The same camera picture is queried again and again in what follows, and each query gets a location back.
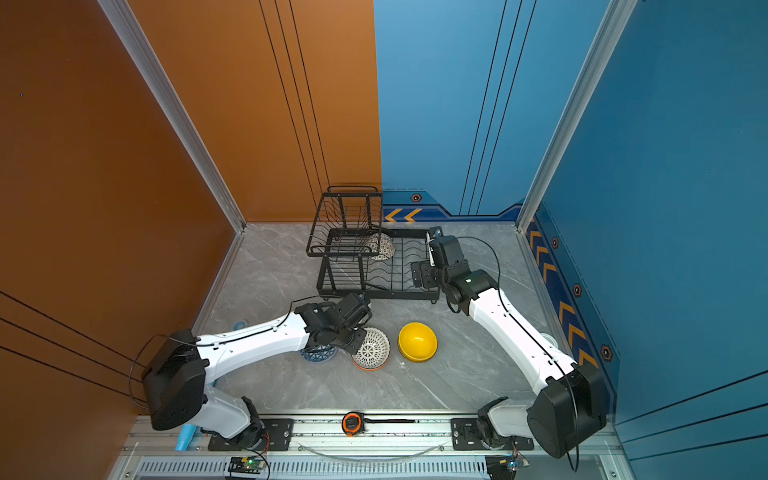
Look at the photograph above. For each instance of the green circuit board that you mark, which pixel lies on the green circuit board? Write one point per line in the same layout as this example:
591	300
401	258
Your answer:
248	467
505	467

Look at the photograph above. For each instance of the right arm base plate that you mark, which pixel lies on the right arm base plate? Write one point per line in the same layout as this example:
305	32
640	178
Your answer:
473	433

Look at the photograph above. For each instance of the right green circuit board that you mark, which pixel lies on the right green circuit board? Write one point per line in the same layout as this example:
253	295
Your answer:
505	467

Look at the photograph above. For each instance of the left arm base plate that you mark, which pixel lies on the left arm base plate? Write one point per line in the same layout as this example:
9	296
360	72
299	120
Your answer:
275	436

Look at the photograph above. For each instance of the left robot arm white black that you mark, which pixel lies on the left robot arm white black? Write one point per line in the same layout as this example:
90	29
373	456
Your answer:
178	381

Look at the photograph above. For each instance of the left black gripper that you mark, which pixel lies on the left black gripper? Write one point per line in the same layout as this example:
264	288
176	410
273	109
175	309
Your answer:
357	346

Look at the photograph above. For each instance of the yellow bowl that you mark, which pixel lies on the yellow bowl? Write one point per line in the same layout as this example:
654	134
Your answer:
417	342

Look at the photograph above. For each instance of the left green circuit board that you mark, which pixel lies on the left green circuit board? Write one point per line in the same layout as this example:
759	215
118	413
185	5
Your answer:
248	467

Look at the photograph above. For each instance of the orange black tape measure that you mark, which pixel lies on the orange black tape measure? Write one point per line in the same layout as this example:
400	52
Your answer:
353	423

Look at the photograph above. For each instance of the blue cylinder tube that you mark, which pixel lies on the blue cylinder tube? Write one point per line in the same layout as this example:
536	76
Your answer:
185	437

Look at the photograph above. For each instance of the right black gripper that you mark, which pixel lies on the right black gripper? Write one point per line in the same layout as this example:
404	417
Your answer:
426	269

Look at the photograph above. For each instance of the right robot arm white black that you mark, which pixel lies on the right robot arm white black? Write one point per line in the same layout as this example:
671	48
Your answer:
571	399

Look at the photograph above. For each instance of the brown floral patterned bowl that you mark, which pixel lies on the brown floral patterned bowl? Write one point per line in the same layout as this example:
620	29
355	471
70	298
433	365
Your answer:
381	247

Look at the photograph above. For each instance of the blue triangle patterned bowl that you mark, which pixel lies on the blue triangle patterned bowl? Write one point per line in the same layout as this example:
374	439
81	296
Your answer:
319	354

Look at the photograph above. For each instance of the black wire dish rack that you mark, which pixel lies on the black wire dish rack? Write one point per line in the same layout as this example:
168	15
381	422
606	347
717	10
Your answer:
345	217

